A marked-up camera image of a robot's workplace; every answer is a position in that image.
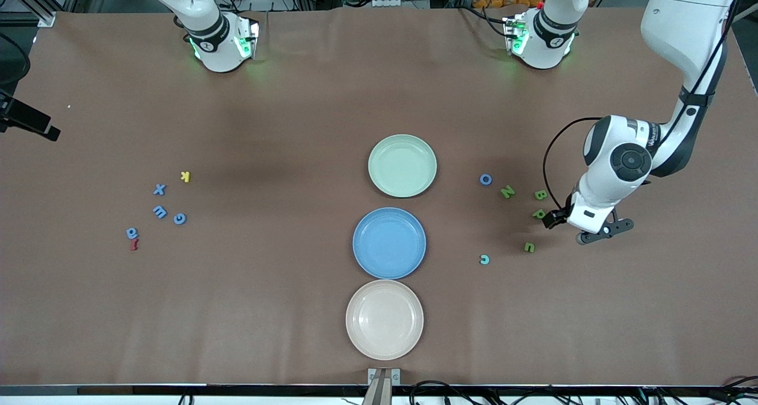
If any beige plate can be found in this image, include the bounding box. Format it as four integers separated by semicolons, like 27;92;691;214
345;279;425;361

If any pale green plate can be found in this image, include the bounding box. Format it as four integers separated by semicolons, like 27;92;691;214
368;134;438;198

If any black looped floor cable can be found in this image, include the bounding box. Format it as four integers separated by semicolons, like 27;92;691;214
409;381;474;405

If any blue plate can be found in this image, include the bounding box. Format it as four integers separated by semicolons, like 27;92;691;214
352;207;427;280

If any brown table cover sheet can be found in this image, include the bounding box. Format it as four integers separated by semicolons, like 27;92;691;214
0;7;758;388

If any metal table bracket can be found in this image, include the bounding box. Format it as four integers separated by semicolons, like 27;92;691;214
367;368;402;405

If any silver aluminium frame bar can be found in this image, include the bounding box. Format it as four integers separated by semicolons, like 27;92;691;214
0;0;57;28
731;0;758;24

